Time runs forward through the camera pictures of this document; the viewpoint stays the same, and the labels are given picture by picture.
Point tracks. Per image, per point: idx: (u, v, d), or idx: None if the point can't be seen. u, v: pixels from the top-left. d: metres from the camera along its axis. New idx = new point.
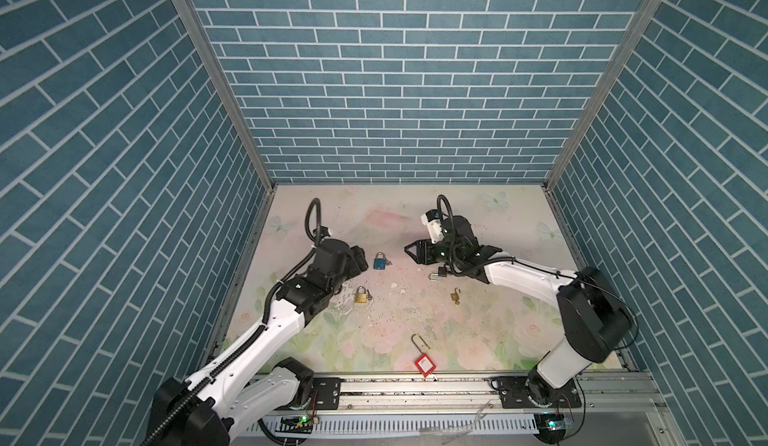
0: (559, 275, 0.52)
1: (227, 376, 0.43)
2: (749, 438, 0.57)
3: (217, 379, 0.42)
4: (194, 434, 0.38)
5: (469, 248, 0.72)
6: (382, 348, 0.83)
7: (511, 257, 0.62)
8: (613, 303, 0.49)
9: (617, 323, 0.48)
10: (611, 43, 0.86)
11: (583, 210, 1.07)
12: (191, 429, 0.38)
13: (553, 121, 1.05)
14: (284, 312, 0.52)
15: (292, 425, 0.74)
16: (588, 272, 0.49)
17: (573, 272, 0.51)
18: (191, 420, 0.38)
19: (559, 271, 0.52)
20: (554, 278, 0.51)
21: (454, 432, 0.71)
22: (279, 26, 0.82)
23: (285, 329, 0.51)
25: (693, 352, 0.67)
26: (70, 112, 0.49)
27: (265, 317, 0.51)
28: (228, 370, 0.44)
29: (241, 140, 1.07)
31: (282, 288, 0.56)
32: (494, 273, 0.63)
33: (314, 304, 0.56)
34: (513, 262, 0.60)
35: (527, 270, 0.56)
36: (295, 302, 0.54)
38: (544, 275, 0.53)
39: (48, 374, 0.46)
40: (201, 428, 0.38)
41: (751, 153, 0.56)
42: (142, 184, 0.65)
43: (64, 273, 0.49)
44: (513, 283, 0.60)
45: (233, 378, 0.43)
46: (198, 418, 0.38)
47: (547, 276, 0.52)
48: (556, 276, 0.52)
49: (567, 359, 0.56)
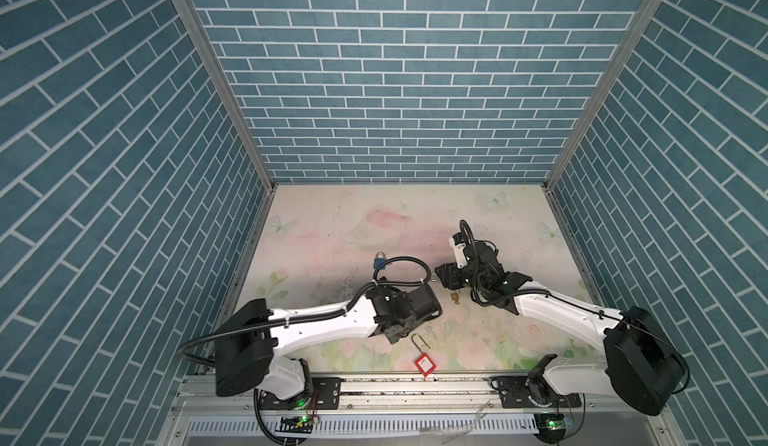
0: (603, 316, 0.48)
1: (295, 334, 0.45)
2: (749, 438, 0.57)
3: (290, 329, 0.45)
4: (249, 360, 0.40)
5: (494, 276, 0.68)
6: (382, 348, 0.83)
7: (545, 291, 0.57)
8: (665, 348, 0.45)
9: (668, 370, 0.44)
10: (611, 43, 0.86)
11: (583, 210, 1.07)
12: (250, 356, 0.40)
13: (553, 121, 1.05)
14: (365, 312, 0.53)
15: (292, 425, 0.74)
16: (635, 314, 0.45)
17: (618, 314, 0.47)
18: (254, 348, 0.41)
19: (602, 311, 0.48)
20: (597, 319, 0.47)
21: (454, 431, 0.71)
22: (279, 26, 0.82)
23: (357, 327, 0.52)
25: (692, 352, 0.67)
26: (70, 111, 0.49)
27: (349, 306, 0.52)
28: (299, 328, 0.46)
29: (241, 140, 1.07)
31: (375, 289, 0.58)
32: (526, 305, 0.59)
33: (390, 324, 0.55)
34: (548, 297, 0.55)
35: (566, 308, 0.52)
36: (379, 310, 0.55)
38: (585, 315, 0.49)
39: (48, 374, 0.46)
40: (254, 360, 0.40)
41: (751, 153, 0.56)
42: (142, 184, 0.65)
43: (64, 273, 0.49)
44: (549, 319, 0.55)
45: (298, 337, 0.45)
46: (259, 351, 0.41)
47: (589, 317, 0.48)
48: (599, 317, 0.48)
49: (588, 379, 0.53)
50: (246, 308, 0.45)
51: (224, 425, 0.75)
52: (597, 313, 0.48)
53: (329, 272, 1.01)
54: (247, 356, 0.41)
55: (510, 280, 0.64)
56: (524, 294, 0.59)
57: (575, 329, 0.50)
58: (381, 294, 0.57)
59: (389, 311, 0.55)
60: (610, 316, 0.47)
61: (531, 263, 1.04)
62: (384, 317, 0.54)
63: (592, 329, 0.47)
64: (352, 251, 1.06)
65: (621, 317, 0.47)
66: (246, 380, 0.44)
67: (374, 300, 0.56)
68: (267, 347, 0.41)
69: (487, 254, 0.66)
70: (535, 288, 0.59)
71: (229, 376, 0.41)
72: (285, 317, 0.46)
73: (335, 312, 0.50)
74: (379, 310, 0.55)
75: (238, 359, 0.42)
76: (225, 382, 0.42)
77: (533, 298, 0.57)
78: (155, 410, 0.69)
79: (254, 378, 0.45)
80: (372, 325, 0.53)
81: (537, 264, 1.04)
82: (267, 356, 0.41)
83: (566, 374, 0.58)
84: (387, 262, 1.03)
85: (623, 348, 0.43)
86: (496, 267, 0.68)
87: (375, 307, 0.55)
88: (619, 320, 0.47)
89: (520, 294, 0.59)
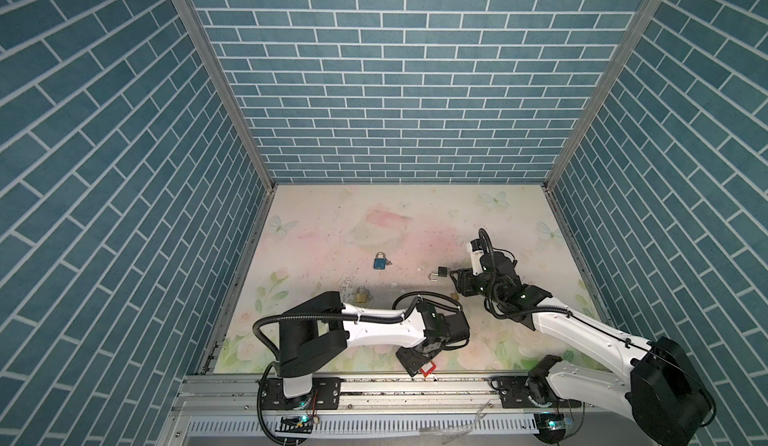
0: (629, 344, 0.46)
1: (361, 330, 0.48)
2: (749, 438, 0.57)
3: (358, 326, 0.48)
4: (328, 345, 0.43)
5: (511, 287, 0.66)
6: (381, 349, 0.83)
7: (566, 311, 0.55)
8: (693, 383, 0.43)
9: (696, 403, 0.42)
10: (611, 43, 0.86)
11: (583, 210, 1.07)
12: (328, 342, 0.43)
13: (553, 121, 1.05)
14: (417, 324, 0.56)
15: (292, 425, 0.74)
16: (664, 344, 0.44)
17: (646, 343, 0.45)
18: (332, 336, 0.44)
19: (629, 340, 0.47)
20: (623, 347, 0.46)
21: (453, 432, 0.71)
22: (279, 26, 0.82)
23: (410, 337, 0.55)
25: (692, 353, 0.67)
26: (70, 111, 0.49)
27: (404, 315, 0.56)
28: (365, 327, 0.49)
29: (241, 140, 1.07)
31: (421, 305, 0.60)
32: (546, 324, 0.57)
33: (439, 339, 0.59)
34: (569, 316, 0.54)
35: (590, 331, 0.50)
36: (426, 325, 0.58)
38: (610, 341, 0.47)
39: (48, 374, 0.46)
40: (332, 347, 0.43)
41: (751, 153, 0.56)
42: (142, 184, 0.65)
43: (64, 274, 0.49)
44: (570, 340, 0.53)
45: (363, 334, 0.48)
46: (335, 340, 0.43)
47: (614, 343, 0.47)
48: (626, 345, 0.46)
49: (597, 392, 0.53)
50: (321, 298, 0.48)
51: (224, 425, 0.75)
52: (623, 341, 0.47)
53: (329, 272, 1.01)
54: (323, 343, 0.44)
55: (528, 295, 0.62)
56: (544, 311, 0.57)
57: (599, 355, 0.49)
58: (428, 310, 0.61)
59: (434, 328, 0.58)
60: (637, 346, 0.45)
61: (531, 262, 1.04)
62: (429, 333, 0.57)
63: (618, 358, 0.45)
64: (353, 252, 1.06)
65: (648, 347, 0.45)
66: (310, 365, 0.46)
67: (422, 315, 0.59)
68: (341, 337, 0.44)
69: (505, 266, 0.64)
70: (555, 306, 0.57)
71: (302, 357, 0.44)
72: (355, 313, 0.49)
73: (392, 318, 0.53)
74: (427, 324, 0.58)
75: (312, 344, 0.44)
76: (296, 361, 0.44)
77: (552, 317, 0.55)
78: (155, 410, 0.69)
79: (316, 364, 0.47)
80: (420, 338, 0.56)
81: (538, 264, 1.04)
82: (341, 347, 0.44)
83: (574, 383, 0.58)
84: (388, 262, 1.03)
85: (652, 382, 0.41)
86: (515, 279, 0.66)
87: (424, 321, 0.58)
88: (646, 350, 0.45)
89: (540, 312, 0.57)
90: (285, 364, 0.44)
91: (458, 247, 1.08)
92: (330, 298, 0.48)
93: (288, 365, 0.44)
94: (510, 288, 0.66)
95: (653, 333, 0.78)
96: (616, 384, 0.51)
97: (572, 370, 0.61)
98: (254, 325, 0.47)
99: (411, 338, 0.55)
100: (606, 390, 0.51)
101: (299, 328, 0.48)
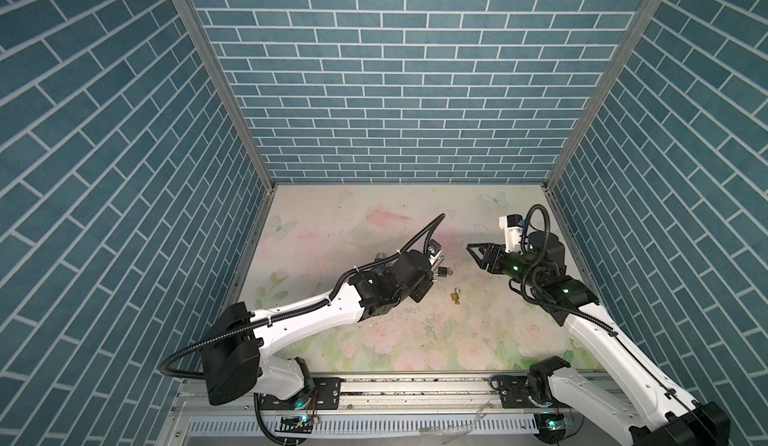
0: (671, 395, 0.41)
1: (280, 330, 0.45)
2: (749, 438, 0.57)
3: (274, 326, 0.45)
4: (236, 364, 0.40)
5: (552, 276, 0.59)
6: (381, 348, 0.83)
7: (612, 329, 0.49)
8: None
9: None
10: (611, 43, 0.86)
11: (583, 210, 1.07)
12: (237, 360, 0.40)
13: (553, 121, 1.05)
14: (349, 297, 0.53)
15: (292, 425, 0.74)
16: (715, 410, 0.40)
17: (692, 400, 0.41)
18: (238, 352, 0.40)
19: (673, 390, 0.42)
20: (663, 395, 0.42)
21: (453, 431, 0.71)
22: (279, 26, 0.82)
23: (343, 314, 0.52)
25: (693, 352, 0.67)
26: (70, 111, 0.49)
27: (331, 294, 0.52)
28: (283, 325, 0.45)
29: (241, 140, 1.07)
31: (355, 276, 0.57)
32: (579, 328, 0.52)
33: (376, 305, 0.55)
34: (613, 334, 0.49)
35: (629, 362, 0.45)
36: (363, 294, 0.55)
38: (649, 382, 0.43)
39: (48, 375, 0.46)
40: (243, 362, 0.40)
41: (751, 152, 0.56)
42: (142, 184, 0.65)
43: (64, 273, 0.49)
44: (602, 357, 0.48)
45: (283, 333, 0.45)
46: (244, 352, 0.40)
47: (653, 386, 0.42)
48: (667, 394, 0.42)
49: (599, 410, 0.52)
50: (226, 312, 0.44)
51: (224, 426, 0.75)
52: (666, 389, 0.42)
53: (329, 271, 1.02)
54: (234, 359, 0.40)
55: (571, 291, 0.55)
56: (583, 318, 0.51)
57: (627, 388, 0.45)
58: (363, 279, 0.57)
59: (374, 294, 0.55)
60: (680, 401, 0.41)
61: None
62: (369, 300, 0.54)
63: (651, 403, 0.41)
64: (353, 251, 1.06)
65: (692, 407, 0.40)
66: (239, 384, 0.44)
67: (356, 286, 0.55)
68: (253, 346, 0.41)
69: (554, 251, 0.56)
70: (597, 317, 0.51)
71: (220, 385, 0.41)
72: (266, 315, 0.46)
73: (318, 302, 0.50)
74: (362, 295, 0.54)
75: (226, 364, 0.41)
76: (217, 389, 0.41)
77: (592, 327, 0.50)
78: (155, 410, 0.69)
79: (248, 380, 0.45)
80: (358, 310, 0.53)
81: None
82: (255, 355, 0.41)
83: (576, 394, 0.57)
84: None
85: (678, 439, 0.38)
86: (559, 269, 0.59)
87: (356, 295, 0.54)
88: (690, 409, 0.40)
89: (581, 316, 0.51)
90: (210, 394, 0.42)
91: (458, 247, 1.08)
92: (236, 310, 0.44)
93: (213, 394, 0.41)
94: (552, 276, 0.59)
95: (653, 333, 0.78)
96: (622, 413, 0.50)
97: (577, 380, 0.60)
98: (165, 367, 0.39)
99: (345, 316, 0.53)
100: (610, 413, 0.50)
101: (213, 353, 0.45)
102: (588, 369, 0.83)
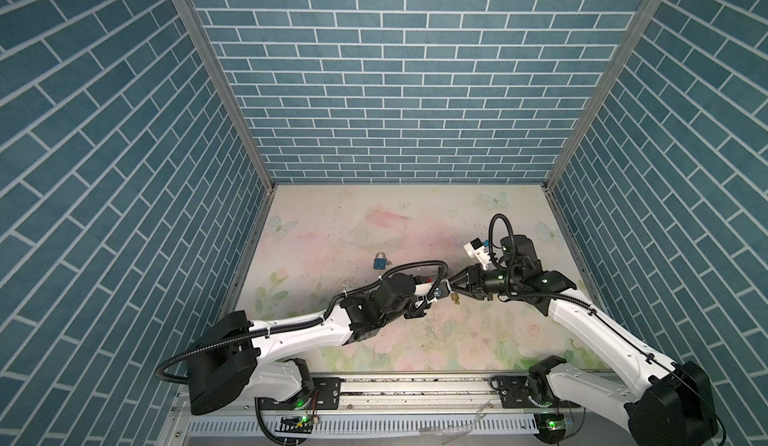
0: (651, 360, 0.43)
1: (276, 343, 0.46)
2: (749, 438, 0.57)
3: (270, 338, 0.46)
4: (232, 372, 0.41)
5: (530, 269, 0.63)
6: (382, 348, 0.83)
7: (589, 307, 0.52)
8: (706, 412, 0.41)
9: (700, 426, 0.41)
10: (611, 43, 0.86)
11: (584, 210, 1.06)
12: (233, 368, 0.41)
13: (553, 121, 1.05)
14: (341, 319, 0.56)
15: (292, 425, 0.74)
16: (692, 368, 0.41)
17: (670, 361, 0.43)
18: (236, 360, 0.41)
19: (652, 355, 0.44)
20: (644, 361, 0.43)
21: (453, 432, 0.71)
22: (280, 26, 0.82)
23: (334, 335, 0.54)
25: (693, 352, 0.67)
26: (70, 111, 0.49)
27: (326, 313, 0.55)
28: (279, 337, 0.47)
29: (241, 140, 1.07)
31: (346, 299, 0.60)
32: (561, 314, 0.54)
33: (362, 330, 0.58)
34: (591, 313, 0.51)
35: (610, 336, 0.47)
36: (353, 318, 0.58)
38: (630, 351, 0.45)
39: (48, 375, 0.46)
40: (239, 371, 0.41)
41: (751, 152, 0.56)
42: (142, 184, 0.65)
43: (64, 273, 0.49)
44: (583, 336, 0.51)
45: (279, 346, 0.47)
46: (241, 361, 0.41)
47: (635, 355, 0.44)
48: (648, 360, 0.43)
49: (596, 401, 0.53)
50: (225, 318, 0.45)
51: (224, 426, 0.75)
52: (646, 355, 0.44)
53: (329, 272, 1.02)
54: (229, 367, 0.41)
55: (550, 279, 0.59)
56: (564, 301, 0.54)
57: (613, 361, 0.46)
58: (353, 303, 0.61)
59: (363, 319, 0.59)
60: (660, 364, 0.43)
61: None
62: (358, 325, 0.57)
63: (635, 370, 0.43)
64: (352, 251, 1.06)
65: (672, 369, 0.42)
66: (227, 394, 0.44)
67: (347, 309, 0.59)
68: (249, 356, 0.42)
69: (525, 246, 0.62)
70: (577, 299, 0.54)
71: (209, 391, 0.41)
72: (265, 327, 0.47)
73: (313, 320, 0.53)
74: (351, 319, 0.57)
75: (219, 371, 0.42)
76: (204, 396, 0.41)
77: (572, 310, 0.52)
78: (155, 410, 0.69)
79: (236, 390, 0.45)
80: (348, 333, 0.56)
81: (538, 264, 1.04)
82: (250, 365, 0.42)
83: (573, 384, 0.58)
84: (387, 262, 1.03)
85: (665, 402, 0.39)
86: (533, 261, 0.63)
87: (349, 317, 0.57)
88: (671, 370, 0.42)
89: (560, 300, 0.54)
90: (196, 400, 0.41)
91: (458, 247, 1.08)
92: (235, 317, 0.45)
93: (198, 401, 0.41)
94: (528, 269, 0.63)
95: (653, 333, 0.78)
96: (617, 392, 0.50)
97: (573, 373, 0.61)
98: (159, 368, 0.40)
99: (337, 336, 0.55)
100: (606, 396, 0.51)
101: (203, 359, 0.45)
102: (589, 369, 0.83)
